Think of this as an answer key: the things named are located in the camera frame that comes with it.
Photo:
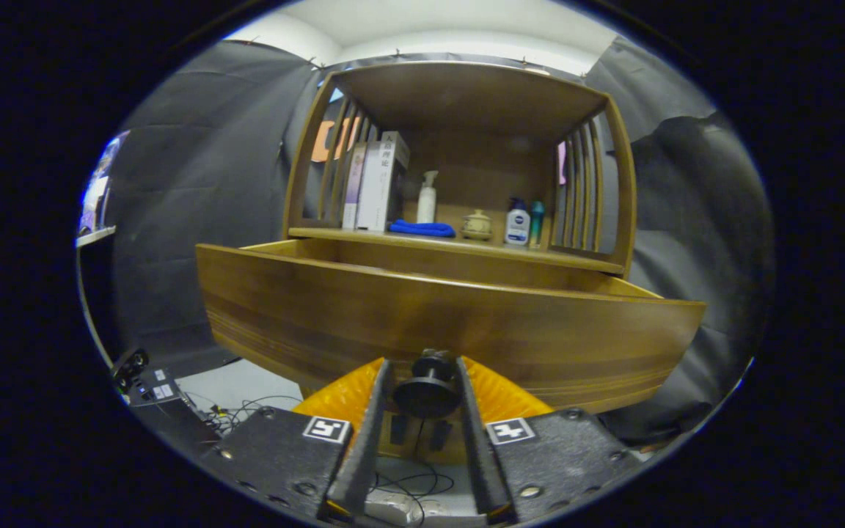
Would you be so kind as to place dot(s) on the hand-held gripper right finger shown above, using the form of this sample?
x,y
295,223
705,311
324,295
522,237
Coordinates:
x,y
477,455

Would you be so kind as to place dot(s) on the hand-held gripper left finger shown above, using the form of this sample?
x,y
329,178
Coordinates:
x,y
367,455

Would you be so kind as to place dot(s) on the black round drawer knob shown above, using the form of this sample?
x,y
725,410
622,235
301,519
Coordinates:
x,y
426,392

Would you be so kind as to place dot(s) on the wooden drawer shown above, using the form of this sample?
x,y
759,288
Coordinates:
x,y
393,323

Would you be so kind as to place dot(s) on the wooden cabinet door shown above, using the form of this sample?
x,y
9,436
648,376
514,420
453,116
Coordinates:
x,y
404,451
448,453

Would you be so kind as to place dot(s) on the wooden countertop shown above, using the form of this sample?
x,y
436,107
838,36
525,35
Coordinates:
x,y
466,248

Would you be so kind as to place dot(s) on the wooden cabinet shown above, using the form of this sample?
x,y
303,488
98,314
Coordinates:
x,y
466,95

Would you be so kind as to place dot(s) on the black device box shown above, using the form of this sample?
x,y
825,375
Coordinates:
x,y
158,392

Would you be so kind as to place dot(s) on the beige lidded tea bowl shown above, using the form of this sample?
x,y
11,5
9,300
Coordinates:
x,y
477,225

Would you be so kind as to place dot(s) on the white lotion bottle blue cap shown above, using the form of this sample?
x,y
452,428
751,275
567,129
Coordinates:
x,y
516,226

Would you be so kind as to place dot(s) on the blue folded cloth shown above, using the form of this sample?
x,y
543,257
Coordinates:
x,y
422,229

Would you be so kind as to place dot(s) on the teal slim bottle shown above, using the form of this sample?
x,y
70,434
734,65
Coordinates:
x,y
536,224

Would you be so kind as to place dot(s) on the thin purple book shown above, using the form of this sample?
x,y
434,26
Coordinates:
x,y
353,198

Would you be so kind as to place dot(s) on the white pump bottle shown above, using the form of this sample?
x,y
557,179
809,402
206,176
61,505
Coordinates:
x,y
427,202

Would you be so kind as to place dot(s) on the thick white book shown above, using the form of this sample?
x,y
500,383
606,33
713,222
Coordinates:
x,y
375,191

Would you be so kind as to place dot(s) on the white shelf stand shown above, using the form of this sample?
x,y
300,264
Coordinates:
x,y
96,235

